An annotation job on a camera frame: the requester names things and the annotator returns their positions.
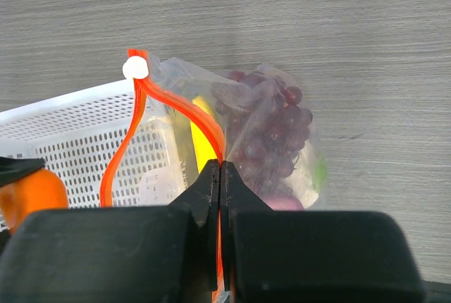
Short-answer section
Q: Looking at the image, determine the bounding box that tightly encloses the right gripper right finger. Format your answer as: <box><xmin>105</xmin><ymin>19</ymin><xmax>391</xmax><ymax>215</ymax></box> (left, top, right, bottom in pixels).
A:
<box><xmin>219</xmin><ymin>162</ymin><xmax>427</xmax><ymax>302</ymax></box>

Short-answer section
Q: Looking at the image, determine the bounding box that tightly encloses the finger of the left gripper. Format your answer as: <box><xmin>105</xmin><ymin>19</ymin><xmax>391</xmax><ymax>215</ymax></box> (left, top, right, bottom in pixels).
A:
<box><xmin>0</xmin><ymin>156</ymin><xmax>45</xmax><ymax>187</ymax></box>

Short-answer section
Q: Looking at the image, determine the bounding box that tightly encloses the white cauliflower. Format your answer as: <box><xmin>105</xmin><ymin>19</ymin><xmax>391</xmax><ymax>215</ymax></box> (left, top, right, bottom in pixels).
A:
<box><xmin>293</xmin><ymin>140</ymin><xmax>328</xmax><ymax>209</ymax></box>

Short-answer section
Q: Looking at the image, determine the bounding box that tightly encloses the clear orange zip bag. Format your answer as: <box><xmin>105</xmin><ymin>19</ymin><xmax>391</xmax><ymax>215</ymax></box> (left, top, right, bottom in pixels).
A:
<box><xmin>99</xmin><ymin>49</ymin><xmax>327</xmax><ymax>301</ymax></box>

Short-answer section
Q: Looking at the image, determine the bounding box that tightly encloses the purple onion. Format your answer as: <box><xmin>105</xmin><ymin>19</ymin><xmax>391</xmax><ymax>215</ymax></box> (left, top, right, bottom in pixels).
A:
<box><xmin>264</xmin><ymin>194</ymin><xmax>304</xmax><ymax>211</ymax></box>

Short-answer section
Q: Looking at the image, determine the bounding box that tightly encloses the yellow banana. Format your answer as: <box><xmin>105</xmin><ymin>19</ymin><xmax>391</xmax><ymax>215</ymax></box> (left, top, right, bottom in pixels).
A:
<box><xmin>190</xmin><ymin>96</ymin><xmax>217</xmax><ymax>173</ymax></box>

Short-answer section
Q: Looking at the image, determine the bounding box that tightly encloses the purple grape bunch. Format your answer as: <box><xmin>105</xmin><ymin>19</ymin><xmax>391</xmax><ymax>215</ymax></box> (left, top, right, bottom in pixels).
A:
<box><xmin>211</xmin><ymin>69</ymin><xmax>313</xmax><ymax>194</ymax></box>

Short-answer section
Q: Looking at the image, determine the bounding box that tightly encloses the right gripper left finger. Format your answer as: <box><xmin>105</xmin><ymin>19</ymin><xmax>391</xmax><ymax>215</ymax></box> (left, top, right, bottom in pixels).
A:
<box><xmin>1</xmin><ymin>160</ymin><xmax>220</xmax><ymax>302</ymax></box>

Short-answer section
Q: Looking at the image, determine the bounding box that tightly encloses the orange fruit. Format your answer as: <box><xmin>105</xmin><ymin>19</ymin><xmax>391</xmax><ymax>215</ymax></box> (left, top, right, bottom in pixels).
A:
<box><xmin>1</xmin><ymin>168</ymin><xmax>68</xmax><ymax>235</ymax></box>

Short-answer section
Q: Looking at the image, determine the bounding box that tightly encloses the white plastic basket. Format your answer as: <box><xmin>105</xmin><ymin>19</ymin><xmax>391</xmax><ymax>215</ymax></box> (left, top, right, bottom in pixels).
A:
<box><xmin>1</xmin><ymin>81</ymin><xmax>199</xmax><ymax>208</ymax></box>

